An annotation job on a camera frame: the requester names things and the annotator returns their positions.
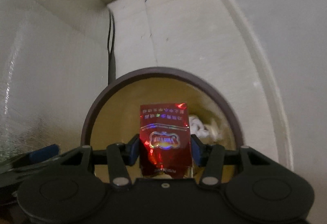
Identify white tissue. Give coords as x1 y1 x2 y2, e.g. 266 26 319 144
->
188 115 223 141

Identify red cigarette pack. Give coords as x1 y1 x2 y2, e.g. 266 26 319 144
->
139 103 192 179

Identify round brown-rim trash bin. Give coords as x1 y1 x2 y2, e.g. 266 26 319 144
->
81 67 243 178

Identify white table with hearts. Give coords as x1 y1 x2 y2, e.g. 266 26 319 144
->
1 0 109 160

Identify black floor cable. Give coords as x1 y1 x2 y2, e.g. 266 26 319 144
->
106 9 117 85

